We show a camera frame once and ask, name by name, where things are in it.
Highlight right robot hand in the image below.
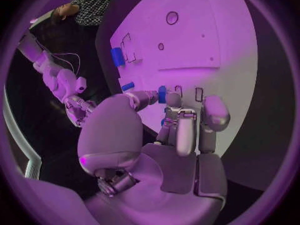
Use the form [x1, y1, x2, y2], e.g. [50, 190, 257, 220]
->
[63, 95, 98, 128]

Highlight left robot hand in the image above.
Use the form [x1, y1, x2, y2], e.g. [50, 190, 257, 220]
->
[76, 90, 232, 225]

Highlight blue plug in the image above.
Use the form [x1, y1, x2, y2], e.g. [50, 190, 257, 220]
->
[157, 85, 168, 105]

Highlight white task board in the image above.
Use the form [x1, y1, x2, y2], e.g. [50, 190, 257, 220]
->
[109, 0, 259, 156]

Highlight blue peg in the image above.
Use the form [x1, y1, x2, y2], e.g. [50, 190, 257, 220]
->
[121, 81, 136, 91]

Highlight blue block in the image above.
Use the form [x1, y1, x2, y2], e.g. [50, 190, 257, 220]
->
[110, 47, 127, 68]

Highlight person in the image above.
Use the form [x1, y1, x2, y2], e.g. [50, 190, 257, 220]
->
[29, 0, 120, 27]

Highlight white cable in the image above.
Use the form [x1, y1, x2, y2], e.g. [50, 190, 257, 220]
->
[50, 52, 82, 76]

